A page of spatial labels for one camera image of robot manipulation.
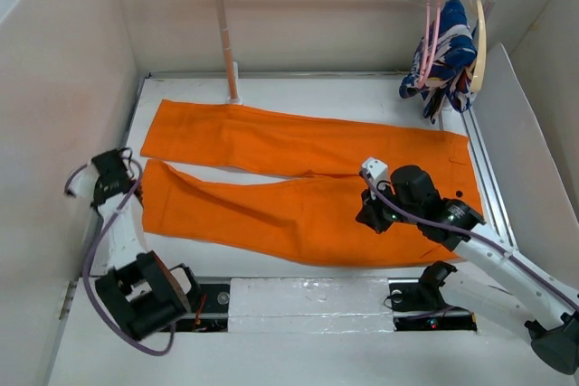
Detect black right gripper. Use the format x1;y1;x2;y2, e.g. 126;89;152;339
355;179;422;233

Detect orange trousers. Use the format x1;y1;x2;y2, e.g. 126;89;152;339
141;100;482;268

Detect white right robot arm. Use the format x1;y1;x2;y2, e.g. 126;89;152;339
356;157;578;375

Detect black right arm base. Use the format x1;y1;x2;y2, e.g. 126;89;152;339
383;280;478;332

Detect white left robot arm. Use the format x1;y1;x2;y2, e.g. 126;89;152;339
64;147;204;346

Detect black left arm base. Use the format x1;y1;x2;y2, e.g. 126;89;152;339
176;282;231;333

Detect beige hanger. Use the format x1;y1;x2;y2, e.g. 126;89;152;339
466;0;487;94

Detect pink hanger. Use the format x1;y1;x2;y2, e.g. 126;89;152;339
416;0;442;89

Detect blue patterned garment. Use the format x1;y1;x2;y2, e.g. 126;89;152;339
399;0;478;123

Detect white foam board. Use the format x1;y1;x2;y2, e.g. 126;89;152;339
471;43;578;287

